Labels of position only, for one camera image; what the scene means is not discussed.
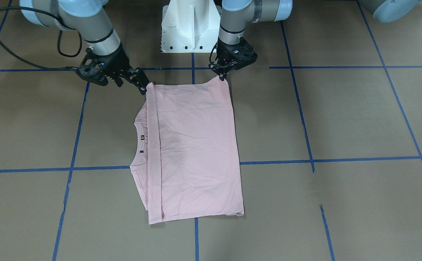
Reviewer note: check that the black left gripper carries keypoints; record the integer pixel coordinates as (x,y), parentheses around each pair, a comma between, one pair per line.
(226,49)

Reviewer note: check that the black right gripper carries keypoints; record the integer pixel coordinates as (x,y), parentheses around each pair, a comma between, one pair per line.
(119,61)

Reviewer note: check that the pink Snoopy t-shirt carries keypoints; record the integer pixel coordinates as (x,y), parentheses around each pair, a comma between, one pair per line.
(187,162)

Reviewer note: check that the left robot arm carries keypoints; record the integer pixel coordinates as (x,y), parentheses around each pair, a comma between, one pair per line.
(236,14)

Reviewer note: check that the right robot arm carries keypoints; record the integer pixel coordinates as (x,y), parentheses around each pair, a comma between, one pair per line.
(87,17)

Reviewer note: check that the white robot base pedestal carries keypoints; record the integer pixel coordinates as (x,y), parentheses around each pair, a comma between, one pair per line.
(190,26)

